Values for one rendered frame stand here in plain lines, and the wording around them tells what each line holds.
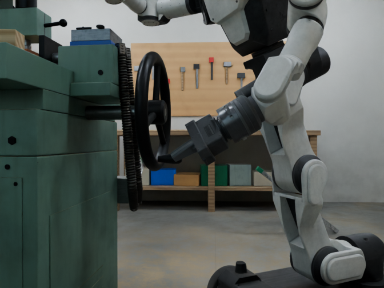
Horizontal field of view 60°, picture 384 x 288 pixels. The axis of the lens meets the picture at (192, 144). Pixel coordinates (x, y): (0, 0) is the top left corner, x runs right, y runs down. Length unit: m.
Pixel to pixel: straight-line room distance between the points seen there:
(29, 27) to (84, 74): 0.21
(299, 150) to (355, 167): 3.28
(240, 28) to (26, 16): 0.63
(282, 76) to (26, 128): 0.52
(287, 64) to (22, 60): 0.51
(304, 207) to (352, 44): 3.56
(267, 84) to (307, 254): 0.77
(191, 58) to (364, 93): 2.13
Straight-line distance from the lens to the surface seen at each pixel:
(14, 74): 0.64
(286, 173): 1.24
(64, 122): 0.78
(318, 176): 1.23
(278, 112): 0.75
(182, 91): 4.13
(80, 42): 0.85
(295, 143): 1.22
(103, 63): 0.81
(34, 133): 0.69
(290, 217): 1.36
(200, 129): 0.75
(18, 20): 0.98
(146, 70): 0.72
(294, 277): 1.56
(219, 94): 4.12
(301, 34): 0.83
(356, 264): 1.43
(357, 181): 4.52
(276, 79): 0.73
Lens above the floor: 0.74
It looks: level
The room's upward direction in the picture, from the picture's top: straight up
